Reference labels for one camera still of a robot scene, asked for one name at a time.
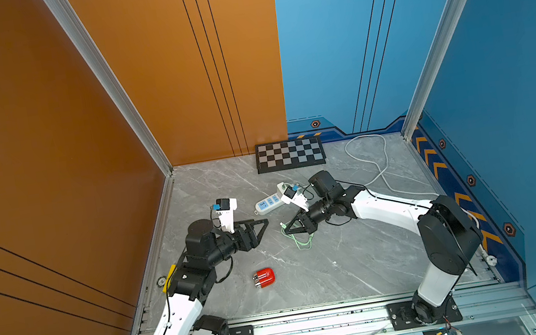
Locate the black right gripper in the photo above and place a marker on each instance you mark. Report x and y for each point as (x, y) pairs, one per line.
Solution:
(309, 228)

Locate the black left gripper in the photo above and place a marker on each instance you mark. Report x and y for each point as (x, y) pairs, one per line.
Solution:
(251, 242)

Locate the white blue power strip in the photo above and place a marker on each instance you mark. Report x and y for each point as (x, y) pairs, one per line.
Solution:
(267, 205)

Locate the white usb charger adapter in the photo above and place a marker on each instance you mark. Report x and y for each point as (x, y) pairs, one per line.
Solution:
(282, 187)

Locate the red electric shaver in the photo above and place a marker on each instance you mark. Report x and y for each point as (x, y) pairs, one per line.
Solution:
(263, 278)

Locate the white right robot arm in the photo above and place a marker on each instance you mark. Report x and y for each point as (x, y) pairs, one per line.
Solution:
(449, 235)

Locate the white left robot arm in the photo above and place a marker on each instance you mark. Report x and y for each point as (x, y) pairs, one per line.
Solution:
(192, 281)

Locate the black grey checkerboard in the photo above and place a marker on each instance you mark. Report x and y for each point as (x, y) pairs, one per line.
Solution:
(290, 154)

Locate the round metal floor fitting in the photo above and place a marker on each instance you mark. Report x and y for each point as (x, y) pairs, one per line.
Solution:
(161, 281)

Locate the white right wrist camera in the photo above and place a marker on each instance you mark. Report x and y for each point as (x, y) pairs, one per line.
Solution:
(295, 197)

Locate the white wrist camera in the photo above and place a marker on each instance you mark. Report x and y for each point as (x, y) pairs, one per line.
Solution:
(295, 197)
(225, 207)

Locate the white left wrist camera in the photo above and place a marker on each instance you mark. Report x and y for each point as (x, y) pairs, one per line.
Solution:
(225, 207)

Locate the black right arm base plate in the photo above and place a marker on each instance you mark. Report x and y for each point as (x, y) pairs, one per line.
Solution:
(408, 315)

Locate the aluminium corner post left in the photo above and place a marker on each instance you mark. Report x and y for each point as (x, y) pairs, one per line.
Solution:
(74, 28)

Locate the aluminium corner post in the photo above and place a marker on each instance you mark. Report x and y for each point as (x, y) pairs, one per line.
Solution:
(447, 25)
(74, 28)

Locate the aluminium corner post right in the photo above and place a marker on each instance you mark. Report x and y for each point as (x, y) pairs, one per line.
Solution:
(447, 25)

